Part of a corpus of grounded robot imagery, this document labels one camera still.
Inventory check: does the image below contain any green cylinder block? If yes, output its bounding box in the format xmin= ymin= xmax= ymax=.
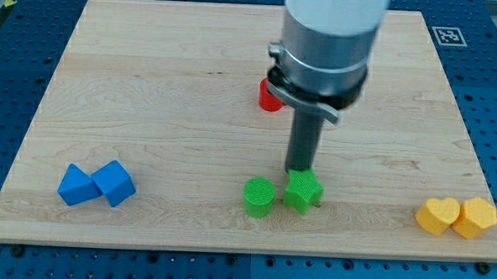
xmin=243 ymin=176 xmax=275 ymax=218

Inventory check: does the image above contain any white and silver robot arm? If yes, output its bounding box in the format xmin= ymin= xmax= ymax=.
xmin=267 ymin=0 xmax=390 ymax=171

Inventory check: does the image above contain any red cylinder block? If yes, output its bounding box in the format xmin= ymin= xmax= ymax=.
xmin=259 ymin=78 xmax=285 ymax=112

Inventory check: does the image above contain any light wooden board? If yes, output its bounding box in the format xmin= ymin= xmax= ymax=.
xmin=0 ymin=0 xmax=497 ymax=262

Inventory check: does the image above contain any yellow hexagon block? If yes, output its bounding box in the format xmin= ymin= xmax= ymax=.
xmin=452 ymin=197 xmax=497 ymax=240

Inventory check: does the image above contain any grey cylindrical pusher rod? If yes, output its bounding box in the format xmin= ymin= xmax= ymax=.
xmin=285 ymin=110 xmax=324 ymax=171

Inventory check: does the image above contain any yellow heart block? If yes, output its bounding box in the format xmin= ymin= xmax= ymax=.
xmin=414 ymin=197 xmax=461 ymax=235

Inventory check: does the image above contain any white fiducial marker tag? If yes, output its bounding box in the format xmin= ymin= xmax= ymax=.
xmin=432 ymin=26 xmax=467 ymax=47

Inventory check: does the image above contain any blue triangular block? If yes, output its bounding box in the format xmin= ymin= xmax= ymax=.
xmin=57 ymin=164 xmax=102 ymax=206

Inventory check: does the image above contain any green star block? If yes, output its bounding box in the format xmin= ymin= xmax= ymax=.
xmin=283 ymin=169 xmax=324 ymax=215

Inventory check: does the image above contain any blue cube block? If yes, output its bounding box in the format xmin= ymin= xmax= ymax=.
xmin=91 ymin=160 xmax=136 ymax=207

